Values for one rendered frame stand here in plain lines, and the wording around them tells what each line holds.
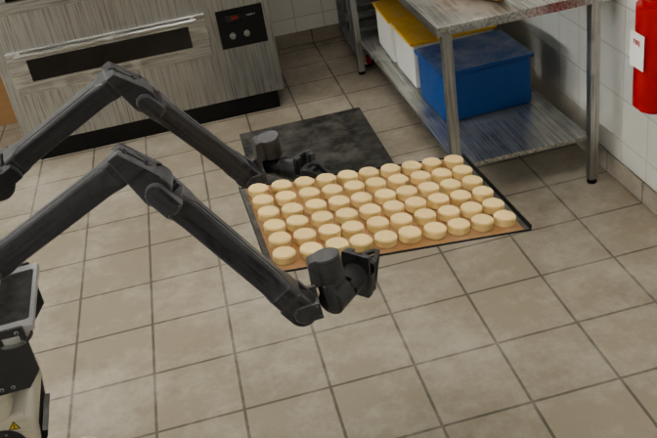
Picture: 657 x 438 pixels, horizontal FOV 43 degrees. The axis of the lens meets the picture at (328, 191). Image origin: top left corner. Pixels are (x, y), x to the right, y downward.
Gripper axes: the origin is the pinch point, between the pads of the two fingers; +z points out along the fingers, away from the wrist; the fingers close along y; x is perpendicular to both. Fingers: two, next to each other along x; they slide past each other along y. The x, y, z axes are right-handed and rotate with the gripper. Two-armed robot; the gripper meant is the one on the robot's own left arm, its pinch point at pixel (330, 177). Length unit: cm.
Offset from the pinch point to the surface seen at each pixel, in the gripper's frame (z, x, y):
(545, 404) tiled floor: 48, -42, 90
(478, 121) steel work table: -29, -179, 60
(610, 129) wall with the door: 29, -188, 58
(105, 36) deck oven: -231, -149, 31
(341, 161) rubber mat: -96, -164, 87
